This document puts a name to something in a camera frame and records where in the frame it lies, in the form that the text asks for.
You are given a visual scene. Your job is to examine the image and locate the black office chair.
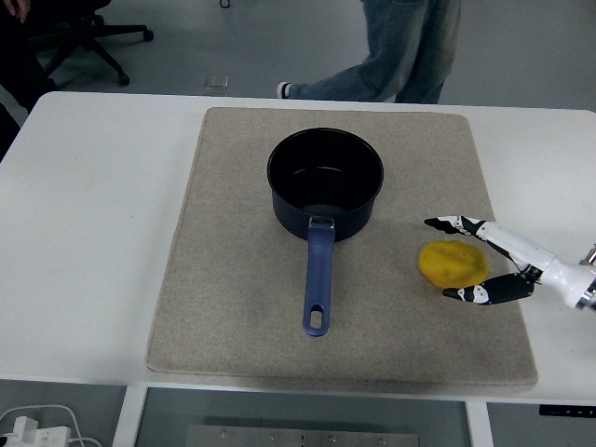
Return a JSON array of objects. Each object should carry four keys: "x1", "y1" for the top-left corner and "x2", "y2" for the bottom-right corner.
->
[{"x1": 27, "y1": 0, "x2": 155, "y2": 88}]

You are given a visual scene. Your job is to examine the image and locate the white power adapter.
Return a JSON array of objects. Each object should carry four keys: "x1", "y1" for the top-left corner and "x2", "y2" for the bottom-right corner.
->
[{"x1": 0, "y1": 415, "x2": 71, "y2": 447}]

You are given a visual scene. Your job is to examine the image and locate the yellow potato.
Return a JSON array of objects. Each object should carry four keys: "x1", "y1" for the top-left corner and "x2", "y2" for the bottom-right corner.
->
[{"x1": 417, "y1": 239, "x2": 490, "y2": 290}]

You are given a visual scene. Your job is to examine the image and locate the white table leg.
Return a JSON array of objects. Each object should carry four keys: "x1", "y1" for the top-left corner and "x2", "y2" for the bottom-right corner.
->
[
  {"x1": 112, "y1": 385, "x2": 149, "y2": 447},
  {"x1": 465, "y1": 400, "x2": 494, "y2": 447}
]

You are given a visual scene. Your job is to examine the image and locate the blue pot with handle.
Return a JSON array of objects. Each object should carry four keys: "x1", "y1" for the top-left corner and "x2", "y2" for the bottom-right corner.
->
[{"x1": 266, "y1": 128, "x2": 386, "y2": 337}]

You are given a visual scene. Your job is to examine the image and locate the black table control panel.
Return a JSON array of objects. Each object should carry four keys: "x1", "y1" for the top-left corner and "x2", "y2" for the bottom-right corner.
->
[{"x1": 538, "y1": 405, "x2": 596, "y2": 417}]

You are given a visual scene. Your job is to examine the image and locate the white cable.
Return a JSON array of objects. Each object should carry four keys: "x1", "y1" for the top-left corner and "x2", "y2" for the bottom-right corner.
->
[{"x1": 0, "y1": 403, "x2": 115, "y2": 447}]

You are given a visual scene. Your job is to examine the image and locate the beige fabric mat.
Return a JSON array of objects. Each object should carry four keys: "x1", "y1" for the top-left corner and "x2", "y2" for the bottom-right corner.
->
[{"x1": 145, "y1": 106, "x2": 539, "y2": 386}]

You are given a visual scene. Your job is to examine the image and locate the grey metal plate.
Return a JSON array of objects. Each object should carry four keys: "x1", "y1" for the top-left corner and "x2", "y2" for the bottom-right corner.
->
[{"x1": 185, "y1": 424, "x2": 421, "y2": 447}]

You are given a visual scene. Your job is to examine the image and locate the person in dark clothing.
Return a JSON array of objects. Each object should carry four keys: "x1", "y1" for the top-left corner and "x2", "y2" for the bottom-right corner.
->
[{"x1": 0, "y1": 0, "x2": 57, "y2": 162}]

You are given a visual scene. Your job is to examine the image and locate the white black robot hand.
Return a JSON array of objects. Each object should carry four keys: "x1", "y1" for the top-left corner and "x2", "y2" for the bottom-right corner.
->
[{"x1": 423, "y1": 213, "x2": 596, "y2": 308}]

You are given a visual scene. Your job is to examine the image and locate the person in blue jeans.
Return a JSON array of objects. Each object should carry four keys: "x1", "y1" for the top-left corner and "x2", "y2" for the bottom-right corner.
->
[{"x1": 277, "y1": 0, "x2": 462, "y2": 104}]

